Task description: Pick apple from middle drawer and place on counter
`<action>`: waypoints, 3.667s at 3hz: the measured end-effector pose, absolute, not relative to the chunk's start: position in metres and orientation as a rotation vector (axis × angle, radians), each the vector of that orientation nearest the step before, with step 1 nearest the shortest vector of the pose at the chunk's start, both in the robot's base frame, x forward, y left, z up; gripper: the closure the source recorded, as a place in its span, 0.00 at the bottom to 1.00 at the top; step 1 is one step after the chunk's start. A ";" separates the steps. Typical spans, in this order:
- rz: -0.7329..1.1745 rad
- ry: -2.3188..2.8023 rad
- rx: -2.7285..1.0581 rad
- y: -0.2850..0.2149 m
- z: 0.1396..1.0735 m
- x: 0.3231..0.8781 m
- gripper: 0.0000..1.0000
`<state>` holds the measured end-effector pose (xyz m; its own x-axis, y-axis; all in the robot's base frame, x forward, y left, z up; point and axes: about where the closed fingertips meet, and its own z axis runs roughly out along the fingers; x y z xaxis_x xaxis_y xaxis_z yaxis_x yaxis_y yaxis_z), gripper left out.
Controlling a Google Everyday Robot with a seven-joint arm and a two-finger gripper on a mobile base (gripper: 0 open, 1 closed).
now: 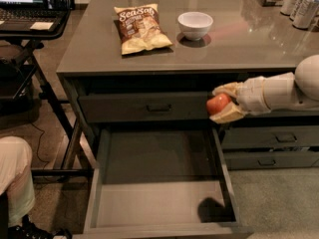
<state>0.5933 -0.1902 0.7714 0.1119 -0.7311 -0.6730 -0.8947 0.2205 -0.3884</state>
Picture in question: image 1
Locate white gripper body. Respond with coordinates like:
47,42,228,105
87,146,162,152
236,77,270,115

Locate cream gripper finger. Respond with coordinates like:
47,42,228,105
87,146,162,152
212,82,242,99
209,103,246,124

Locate red apple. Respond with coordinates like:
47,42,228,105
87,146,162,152
206,94,231,116

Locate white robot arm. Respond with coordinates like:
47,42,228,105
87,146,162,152
206,55,319,123

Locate grey bottom right drawer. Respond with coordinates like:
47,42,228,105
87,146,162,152
224,151,319,170

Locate grey middle right drawer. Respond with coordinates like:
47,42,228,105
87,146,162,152
222,125,319,149

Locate grey top left drawer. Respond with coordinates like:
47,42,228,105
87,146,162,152
78,92,208,122

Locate grey counter cabinet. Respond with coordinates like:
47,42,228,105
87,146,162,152
58,0,318,239

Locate open grey middle drawer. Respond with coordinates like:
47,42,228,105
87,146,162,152
76,128,253,239

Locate white ceramic bowl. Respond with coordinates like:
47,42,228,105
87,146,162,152
177,12,213,41

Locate white can right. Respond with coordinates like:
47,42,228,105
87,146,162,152
292,0,319,29

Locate sea salt chip bag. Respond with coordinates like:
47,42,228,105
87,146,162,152
114,4,172,55

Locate black rolling laptop stand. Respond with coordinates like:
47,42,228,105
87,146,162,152
1,11,94,178

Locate black smartphone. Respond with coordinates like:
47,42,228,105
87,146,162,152
44,0,75,11

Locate black laptop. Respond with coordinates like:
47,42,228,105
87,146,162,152
0,0,70,33

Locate person leg beige trousers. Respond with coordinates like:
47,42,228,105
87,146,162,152
0,136,35,227

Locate black shoe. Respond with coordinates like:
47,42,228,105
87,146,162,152
8,215,73,239

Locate black cable on floor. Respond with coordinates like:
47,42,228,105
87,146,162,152
28,117,51,171

